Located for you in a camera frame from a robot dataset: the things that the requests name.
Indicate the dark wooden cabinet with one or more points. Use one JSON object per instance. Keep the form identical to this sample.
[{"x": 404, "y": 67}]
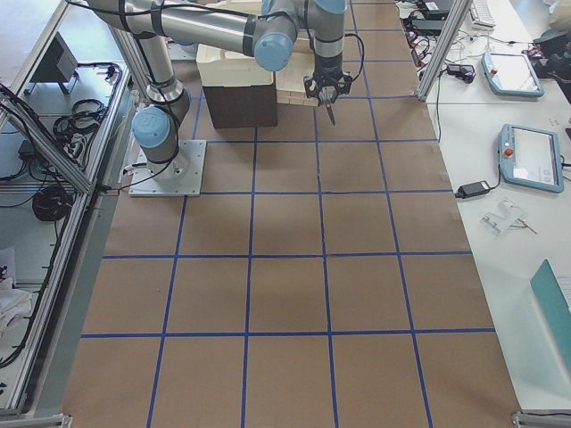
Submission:
[{"x": 242, "y": 106}]

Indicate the blue teach pendant far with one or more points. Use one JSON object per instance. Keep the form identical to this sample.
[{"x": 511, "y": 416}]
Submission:
[{"x": 511, "y": 75}]

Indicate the grey metal box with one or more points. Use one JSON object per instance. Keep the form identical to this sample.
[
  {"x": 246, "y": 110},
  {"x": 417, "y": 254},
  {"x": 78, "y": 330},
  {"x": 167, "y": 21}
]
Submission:
[{"x": 58, "y": 64}]

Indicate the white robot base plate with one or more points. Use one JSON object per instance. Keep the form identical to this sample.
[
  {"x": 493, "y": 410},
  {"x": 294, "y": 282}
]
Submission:
[{"x": 182, "y": 177}]

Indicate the light wooden drawer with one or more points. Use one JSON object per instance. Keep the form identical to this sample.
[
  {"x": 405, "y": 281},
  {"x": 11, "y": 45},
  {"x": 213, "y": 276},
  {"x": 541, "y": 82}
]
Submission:
[{"x": 290, "y": 81}]

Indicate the white plastic storage tray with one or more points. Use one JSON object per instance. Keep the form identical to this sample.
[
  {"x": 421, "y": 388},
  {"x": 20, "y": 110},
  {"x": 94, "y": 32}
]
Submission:
[{"x": 224, "y": 64}]

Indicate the clear acrylic bracket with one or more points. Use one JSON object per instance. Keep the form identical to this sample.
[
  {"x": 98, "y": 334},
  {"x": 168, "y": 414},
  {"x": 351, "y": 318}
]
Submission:
[{"x": 507, "y": 217}]

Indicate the brown paper table cover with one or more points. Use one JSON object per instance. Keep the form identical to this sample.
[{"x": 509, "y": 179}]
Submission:
[{"x": 323, "y": 278}]

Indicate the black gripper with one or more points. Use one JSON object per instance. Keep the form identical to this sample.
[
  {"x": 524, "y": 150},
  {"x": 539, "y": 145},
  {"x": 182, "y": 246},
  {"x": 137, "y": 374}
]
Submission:
[{"x": 330, "y": 111}]

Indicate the small black power adapter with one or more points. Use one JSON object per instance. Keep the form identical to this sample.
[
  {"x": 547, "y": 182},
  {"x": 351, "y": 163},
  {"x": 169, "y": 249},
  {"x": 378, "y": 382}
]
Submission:
[{"x": 471, "y": 190}]

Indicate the aluminium frame post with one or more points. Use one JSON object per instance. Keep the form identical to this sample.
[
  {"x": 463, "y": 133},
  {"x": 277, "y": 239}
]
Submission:
[{"x": 451, "y": 27}]

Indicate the blue teach pendant near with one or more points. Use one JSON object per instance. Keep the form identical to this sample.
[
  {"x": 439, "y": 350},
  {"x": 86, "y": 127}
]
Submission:
[{"x": 530, "y": 157}]

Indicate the blue teach pendant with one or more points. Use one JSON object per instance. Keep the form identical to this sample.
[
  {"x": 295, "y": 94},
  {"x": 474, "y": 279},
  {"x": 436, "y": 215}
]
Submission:
[
  {"x": 511, "y": 75},
  {"x": 530, "y": 157}
]

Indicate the teal notebook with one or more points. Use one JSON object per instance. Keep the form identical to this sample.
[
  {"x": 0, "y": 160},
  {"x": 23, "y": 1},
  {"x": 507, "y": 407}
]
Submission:
[{"x": 555, "y": 307}]

